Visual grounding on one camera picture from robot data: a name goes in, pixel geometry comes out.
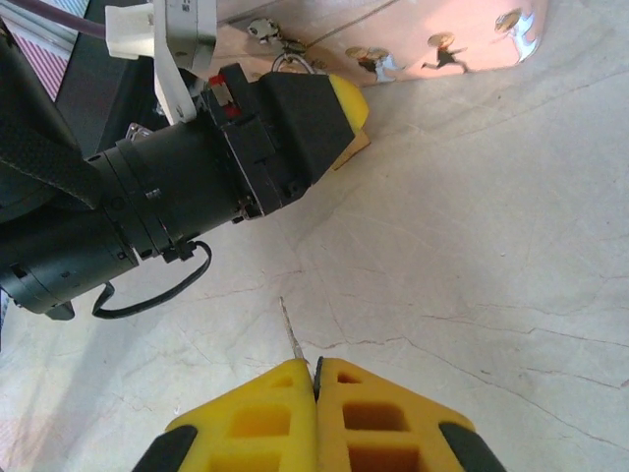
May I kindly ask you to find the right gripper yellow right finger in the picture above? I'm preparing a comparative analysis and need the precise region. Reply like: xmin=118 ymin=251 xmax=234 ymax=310
xmin=313 ymin=355 xmax=508 ymax=472

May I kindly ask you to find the left wrist thin black cable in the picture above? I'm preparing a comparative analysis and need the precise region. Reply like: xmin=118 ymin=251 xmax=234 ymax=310
xmin=91 ymin=239 xmax=214 ymax=322

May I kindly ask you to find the pink tin box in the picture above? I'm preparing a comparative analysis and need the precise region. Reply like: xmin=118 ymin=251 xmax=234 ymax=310
xmin=215 ymin=0 xmax=549 ymax=86

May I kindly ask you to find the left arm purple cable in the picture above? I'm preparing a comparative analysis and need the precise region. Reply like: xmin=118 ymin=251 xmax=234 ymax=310
xmin=27 ymin=0 xmax=109 ymax=37

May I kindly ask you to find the black hard case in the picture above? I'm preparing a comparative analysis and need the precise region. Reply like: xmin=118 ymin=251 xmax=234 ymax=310
xmin=52 ymin=32 xmax=164 ymax=154

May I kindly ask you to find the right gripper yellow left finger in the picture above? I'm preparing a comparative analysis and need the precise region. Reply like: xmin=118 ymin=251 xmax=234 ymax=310
xmin=131 ymin=357 xmax=319 ymax=472

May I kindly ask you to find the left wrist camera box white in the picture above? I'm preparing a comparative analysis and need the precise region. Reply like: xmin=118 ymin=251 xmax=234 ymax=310
xmin=104 ymin=0 xmax=219 ymax=125

